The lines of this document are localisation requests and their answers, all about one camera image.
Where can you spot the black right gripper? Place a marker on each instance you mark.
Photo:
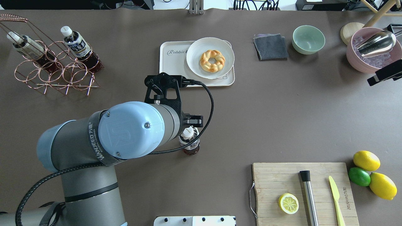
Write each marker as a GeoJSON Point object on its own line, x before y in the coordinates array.
{"type": "Point", "coordinates": [385, 75]}

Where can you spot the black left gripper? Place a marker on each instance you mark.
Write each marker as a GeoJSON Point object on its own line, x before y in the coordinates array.
{"type": "Point", "coordinates": [193, 120]}

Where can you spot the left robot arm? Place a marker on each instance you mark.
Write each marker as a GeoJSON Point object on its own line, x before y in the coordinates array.
{"type": "Point", "coordinates": [84, 153]}

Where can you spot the white rectangular tray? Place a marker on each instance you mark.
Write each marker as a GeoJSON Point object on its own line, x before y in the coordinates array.
{"type": "Point", "coordinates": [173, 61]}

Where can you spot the tea bottle right rack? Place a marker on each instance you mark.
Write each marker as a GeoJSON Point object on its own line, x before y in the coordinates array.
{"type": "Point", "coordinates": [81, 49]}

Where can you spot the tea bottle rear left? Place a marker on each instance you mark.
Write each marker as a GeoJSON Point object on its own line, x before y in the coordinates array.
{"type": "Point", "coordinates": [33, 50]}

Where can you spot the pink bowl with ice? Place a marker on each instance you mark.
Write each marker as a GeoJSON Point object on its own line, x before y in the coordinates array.
{"type": "Point", "coordinates": [372, 64]}

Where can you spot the metal ice scoop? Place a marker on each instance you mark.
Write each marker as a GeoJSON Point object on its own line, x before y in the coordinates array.
{"type": "Point", "coordinates": [380, 43]}

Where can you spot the wooden round stand base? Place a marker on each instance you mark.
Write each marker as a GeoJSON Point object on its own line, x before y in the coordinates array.
{"type": "Point", "coordinates": [348, 30]}

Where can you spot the white round plate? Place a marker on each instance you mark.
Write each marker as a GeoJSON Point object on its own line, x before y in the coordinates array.
{"type": "Point", "coordinates": [209, 43]}

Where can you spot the green ceramic bowl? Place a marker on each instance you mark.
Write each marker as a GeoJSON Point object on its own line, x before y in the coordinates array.
{"type": "Point", "coordinates": [307, 39]}

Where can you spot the whole lemon upper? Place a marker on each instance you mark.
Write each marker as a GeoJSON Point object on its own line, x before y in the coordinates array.
{"type": "Point", "coordinates": [366, 160]}

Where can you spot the whole lemon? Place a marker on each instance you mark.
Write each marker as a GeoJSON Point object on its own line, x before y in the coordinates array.
{"type": "Point", "coordinates": [366, 160]}
{"type": "Point", "coordinates": [383, 186]}

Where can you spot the wooden cutting board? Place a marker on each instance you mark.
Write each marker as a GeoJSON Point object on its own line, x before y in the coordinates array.
{"type": "Point", "coordinates": [274, 179]}

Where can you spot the grey folded cloth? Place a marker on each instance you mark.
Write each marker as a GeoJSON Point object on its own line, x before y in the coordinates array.
{"type": "Point", "coordinates": [270, 46]}

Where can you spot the green lime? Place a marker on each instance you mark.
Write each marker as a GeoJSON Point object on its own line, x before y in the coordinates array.
{"type": "Point", "coordinates": [359, 176]}

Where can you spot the whole lemon lower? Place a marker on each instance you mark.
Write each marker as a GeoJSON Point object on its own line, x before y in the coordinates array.
{"type": "Point", "coordinates": [383, 186]}

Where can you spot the steel muddler black tip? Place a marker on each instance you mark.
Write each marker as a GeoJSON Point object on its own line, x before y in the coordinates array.
{"type": "Point", "coordinates": [309, 200]}

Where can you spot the lemon half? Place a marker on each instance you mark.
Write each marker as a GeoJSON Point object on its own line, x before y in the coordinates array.
{"type": "Point", "coordinates": [288, 203]}

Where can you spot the yellow plastic knife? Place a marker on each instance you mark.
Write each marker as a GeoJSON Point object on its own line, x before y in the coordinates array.
{"type": "Point", "coordinates": [336, 197]}

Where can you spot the braided ring bread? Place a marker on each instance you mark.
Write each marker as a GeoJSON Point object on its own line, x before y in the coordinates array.
{"type": "Point", "coordinates": [212, 61]}

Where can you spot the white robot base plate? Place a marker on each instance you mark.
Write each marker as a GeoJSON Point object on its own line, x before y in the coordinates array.
{"type": "Point", "coordinates": [195, 221]}

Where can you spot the copper wire bottle rack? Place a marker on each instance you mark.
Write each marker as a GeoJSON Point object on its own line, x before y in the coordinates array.
{"type": "Point", "coordinates": [70, 75]}

